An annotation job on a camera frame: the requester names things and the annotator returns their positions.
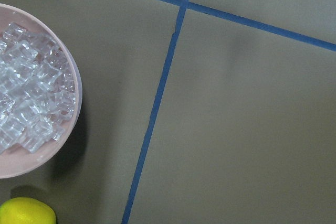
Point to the pink bowl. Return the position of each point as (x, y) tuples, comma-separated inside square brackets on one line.
[(17, 161)]

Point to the clear ice cubes pile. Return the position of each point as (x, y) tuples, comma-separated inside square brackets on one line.
[(37, 89)]

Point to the yellow lemon near bowl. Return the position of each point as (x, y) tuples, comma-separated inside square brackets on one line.
[(26, 210)]

